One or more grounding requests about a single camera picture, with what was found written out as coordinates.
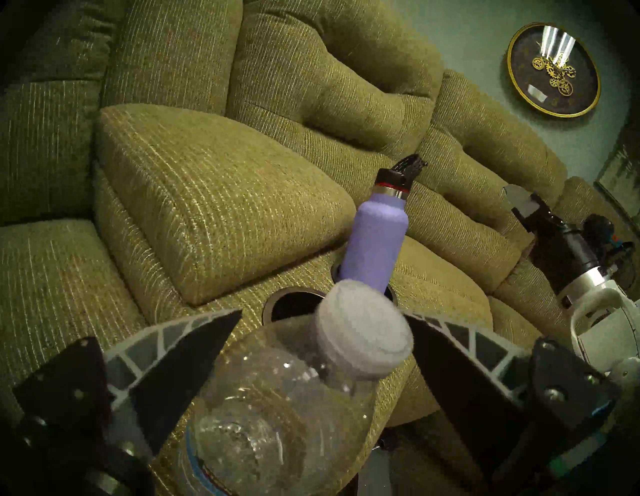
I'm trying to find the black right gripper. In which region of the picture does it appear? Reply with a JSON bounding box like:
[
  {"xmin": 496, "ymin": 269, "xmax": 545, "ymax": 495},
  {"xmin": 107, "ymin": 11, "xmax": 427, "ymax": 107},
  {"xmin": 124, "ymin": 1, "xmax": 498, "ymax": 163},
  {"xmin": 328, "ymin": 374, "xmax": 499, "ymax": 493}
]
[{"xmin": 504, "ymin": 184, "xmax": 602, "ymax": 297}]

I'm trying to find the olive green fabric sofa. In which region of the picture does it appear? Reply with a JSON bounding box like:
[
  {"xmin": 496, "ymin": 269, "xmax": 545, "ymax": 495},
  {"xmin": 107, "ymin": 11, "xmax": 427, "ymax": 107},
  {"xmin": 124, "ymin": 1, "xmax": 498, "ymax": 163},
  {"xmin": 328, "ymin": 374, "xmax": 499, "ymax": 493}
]
[{"xmin": 0, "ymin": 0, "xmax": 640, "ymax": 496}]

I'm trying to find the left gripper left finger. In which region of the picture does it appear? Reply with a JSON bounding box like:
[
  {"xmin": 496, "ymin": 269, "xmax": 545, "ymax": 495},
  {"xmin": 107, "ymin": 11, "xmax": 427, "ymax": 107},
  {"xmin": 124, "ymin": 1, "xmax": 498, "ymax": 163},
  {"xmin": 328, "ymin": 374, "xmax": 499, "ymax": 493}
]
[{"xmin": 12, "ymin": 307, "xmax": 244, "ymax": 457}]

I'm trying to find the steel ring cup holder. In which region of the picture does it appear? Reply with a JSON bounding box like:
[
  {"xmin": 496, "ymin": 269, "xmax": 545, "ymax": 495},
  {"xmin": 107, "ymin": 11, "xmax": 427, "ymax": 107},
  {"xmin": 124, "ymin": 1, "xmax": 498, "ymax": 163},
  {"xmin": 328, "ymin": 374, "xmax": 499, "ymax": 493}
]
[
  {"xmin": 330, "ymin": 255, "xmax": 399, "ymax": 307},
  {"xmin": 262, "ymin": 287, "xmax": 332, "ymax": 327}
]

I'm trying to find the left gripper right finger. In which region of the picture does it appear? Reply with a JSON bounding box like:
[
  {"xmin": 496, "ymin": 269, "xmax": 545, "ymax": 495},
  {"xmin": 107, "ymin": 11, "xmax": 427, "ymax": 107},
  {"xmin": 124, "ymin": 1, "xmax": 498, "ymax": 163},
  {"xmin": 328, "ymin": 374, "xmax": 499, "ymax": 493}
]
[{"xmin": 402, "ymin": 310, "xmax": 621, "ymax": 496}]

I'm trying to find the framed wall picture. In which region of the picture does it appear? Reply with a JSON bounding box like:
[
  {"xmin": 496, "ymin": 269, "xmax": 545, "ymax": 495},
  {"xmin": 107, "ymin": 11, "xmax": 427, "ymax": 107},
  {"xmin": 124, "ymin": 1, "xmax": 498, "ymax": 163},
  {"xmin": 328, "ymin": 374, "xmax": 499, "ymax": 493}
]
[{"xmin": 594, "ymin": 127, "xmax": 640, "ymax": 232}]

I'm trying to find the round gold-rimmed wall clock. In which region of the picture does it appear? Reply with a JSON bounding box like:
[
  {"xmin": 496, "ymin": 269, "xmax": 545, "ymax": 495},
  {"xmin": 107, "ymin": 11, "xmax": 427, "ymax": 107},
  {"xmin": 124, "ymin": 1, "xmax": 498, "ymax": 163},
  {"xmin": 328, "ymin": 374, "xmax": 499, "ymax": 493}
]
[{"xmin": 506, "ymin": 22, "xmax": 602, "ymax": 118}]

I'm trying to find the purple bottle with black cap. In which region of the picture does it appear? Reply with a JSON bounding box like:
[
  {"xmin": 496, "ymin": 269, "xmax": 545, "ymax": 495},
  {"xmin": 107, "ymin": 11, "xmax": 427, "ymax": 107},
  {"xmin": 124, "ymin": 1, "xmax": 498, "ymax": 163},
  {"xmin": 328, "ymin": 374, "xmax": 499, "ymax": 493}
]
[{"xmin": 341, "ymin": 154, "xmax": 429, "ymax": 297}]

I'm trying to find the clear plastic water bottle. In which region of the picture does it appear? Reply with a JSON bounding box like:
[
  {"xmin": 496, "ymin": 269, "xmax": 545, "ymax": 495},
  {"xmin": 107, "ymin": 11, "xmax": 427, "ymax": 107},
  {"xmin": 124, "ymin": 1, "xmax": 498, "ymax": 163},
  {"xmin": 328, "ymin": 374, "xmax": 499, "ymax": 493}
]
[{"xmin": 175, "ymin": 279, "xmax": 416, "ymax": 496}]

